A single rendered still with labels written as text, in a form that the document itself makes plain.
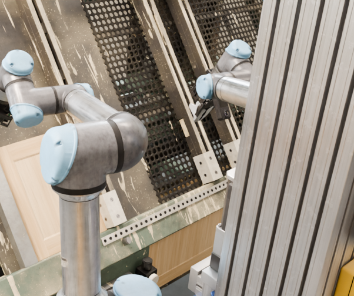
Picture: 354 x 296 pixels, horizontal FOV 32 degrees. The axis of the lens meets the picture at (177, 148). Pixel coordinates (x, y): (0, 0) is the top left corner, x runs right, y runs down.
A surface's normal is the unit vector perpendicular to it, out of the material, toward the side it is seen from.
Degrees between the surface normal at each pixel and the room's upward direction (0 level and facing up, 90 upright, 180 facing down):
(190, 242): 90
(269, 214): 90
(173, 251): 90
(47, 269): 51
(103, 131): 27
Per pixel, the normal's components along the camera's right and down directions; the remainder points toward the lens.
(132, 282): 0.22, -0.90
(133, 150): 0.69, 0.22
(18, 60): 0.48, -0.46
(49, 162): -0.85, 0.02
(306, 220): -0.70, 0.26
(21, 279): 0.62, -0.25
